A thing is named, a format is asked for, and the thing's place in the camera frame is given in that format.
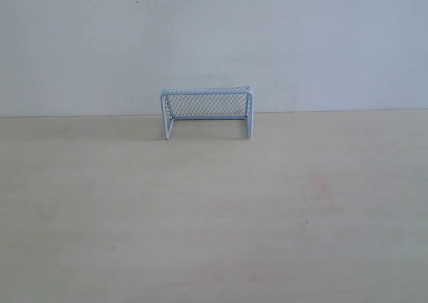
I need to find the small white mesh goal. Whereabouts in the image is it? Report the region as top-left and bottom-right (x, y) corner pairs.
(160, 86), (254, 139)

